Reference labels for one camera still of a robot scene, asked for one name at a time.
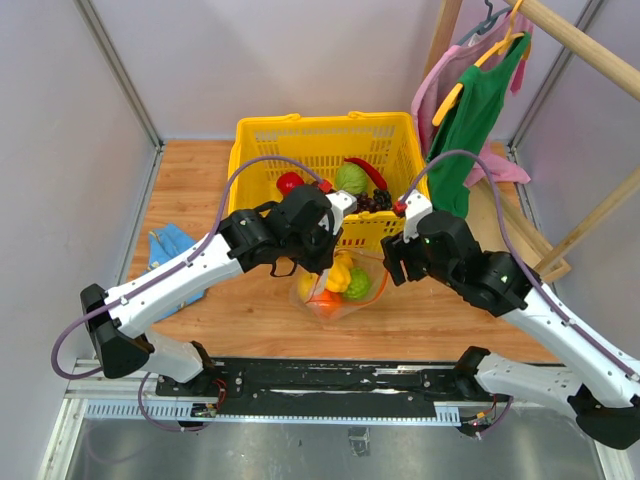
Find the yellow plastic basket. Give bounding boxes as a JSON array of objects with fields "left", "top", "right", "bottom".
[{"left": 227, "top": 110, "right": 434, "bottom": 254}]

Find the grey hanger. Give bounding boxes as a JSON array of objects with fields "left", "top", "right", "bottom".
[{"left": 457, "top": 0, "right": 512, "bottom": 46}]

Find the yellow hanger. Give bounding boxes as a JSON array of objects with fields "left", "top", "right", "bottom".
[{"left": 432, "top": 0, "right": 524, "bottom": 127}]

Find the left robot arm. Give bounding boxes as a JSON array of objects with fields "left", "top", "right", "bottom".
[{"left": 82, "top": 185, "right": 355, "bottom": 396}]

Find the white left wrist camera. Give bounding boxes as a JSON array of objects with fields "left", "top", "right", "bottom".
[{"left": 319, "top": 190, "right": 357, "bottom": 237}]

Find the red apple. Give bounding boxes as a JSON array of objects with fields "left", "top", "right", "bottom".
[{"left": 276, "top": 171, "right": 305, "bottom": 197}]

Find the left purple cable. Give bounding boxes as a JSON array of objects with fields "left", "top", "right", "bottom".
[{"left": 49, "top": 155, "right": 335, "bottom": 434}]

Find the white cable duct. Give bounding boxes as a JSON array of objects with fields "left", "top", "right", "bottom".
[{"left": 82, "top": 402, "right": 461, "bottom": 426}]

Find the purple cable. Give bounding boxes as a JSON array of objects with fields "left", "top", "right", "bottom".
[
  {"left": 392, "top": 149, "right": 640, "bottom": 441},
  {"left": 49, "top": 155, "right": 335, "bottom": 434}
]

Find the pink shirt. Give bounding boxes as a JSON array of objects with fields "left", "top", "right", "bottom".
[{"left": 410, "top": 16, "right": 530, "bottom": 184}]

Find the clear zip top bag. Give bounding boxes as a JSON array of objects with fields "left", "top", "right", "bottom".
[{"left": 290, "top": 249, "right": 389, "bottom": 323}]

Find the green sugar apple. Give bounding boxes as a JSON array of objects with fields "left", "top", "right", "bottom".
[{"left": 342, "top": 267, "right": 372, "bottom": 301}]

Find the green tank top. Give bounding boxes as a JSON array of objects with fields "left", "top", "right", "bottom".
[{"left": 428, "top": 32, "right": 531, "bottom": 218}]

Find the orange fruit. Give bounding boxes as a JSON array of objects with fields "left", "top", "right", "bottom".
[{"left": 308, "top": 290, "right": 343, "bottom": 319}]

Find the yellow bell pepper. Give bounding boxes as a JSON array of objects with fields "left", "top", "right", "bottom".
[{"left": 325, "top": 251, "right": 354, "bottom": 293}]

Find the wooden clothes rack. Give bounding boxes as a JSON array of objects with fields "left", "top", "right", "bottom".
[{"left": 424, "top": 1, "right": 639, "bottom": 281}]

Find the green cabbage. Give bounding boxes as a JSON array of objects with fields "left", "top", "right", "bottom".
[{"left": 334, "top": 163, "right": 369, "bottom": 196}]

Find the blue cloth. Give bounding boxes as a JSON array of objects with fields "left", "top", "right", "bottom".
[{"left": 137, "top": 222, "right": 206, "bottom": 319}]

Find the red chili pepper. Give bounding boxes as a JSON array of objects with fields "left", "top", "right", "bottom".
[{"left": 345, "top": 157, "right": 388, "bottom": 190}]

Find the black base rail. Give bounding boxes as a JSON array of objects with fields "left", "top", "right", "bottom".
[{"left": 155, "top": 355, "right": 514, "bottom": 419}]

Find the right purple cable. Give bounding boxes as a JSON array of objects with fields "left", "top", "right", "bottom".
[{"left": 392, "top": 149, "right": 640, "bottom": 441}]

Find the dark grape bunch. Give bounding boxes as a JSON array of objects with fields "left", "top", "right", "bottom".
[{"left": 356, "top": 189, "right": 392, "bottom": 213}]

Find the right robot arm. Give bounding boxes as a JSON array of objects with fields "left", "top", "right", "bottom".
[{"left": 381, "top": 205, "right": 639, "bottom": 450}]

